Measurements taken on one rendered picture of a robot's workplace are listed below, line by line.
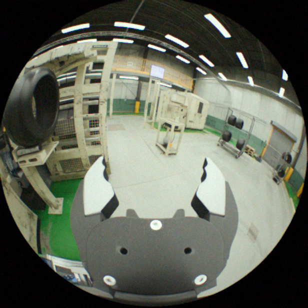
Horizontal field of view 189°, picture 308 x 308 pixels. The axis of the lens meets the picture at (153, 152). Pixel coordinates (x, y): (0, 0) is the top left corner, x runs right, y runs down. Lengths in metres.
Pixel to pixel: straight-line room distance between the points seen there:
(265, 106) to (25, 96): 11.15
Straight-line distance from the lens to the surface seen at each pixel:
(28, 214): 1.58
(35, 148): 0.83
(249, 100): 10.85
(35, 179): 1.25
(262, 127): 10.26
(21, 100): 0.70
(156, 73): 4.26
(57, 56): 1.20
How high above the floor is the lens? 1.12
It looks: 29 degrees down
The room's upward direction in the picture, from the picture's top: 9 degrees clockwise
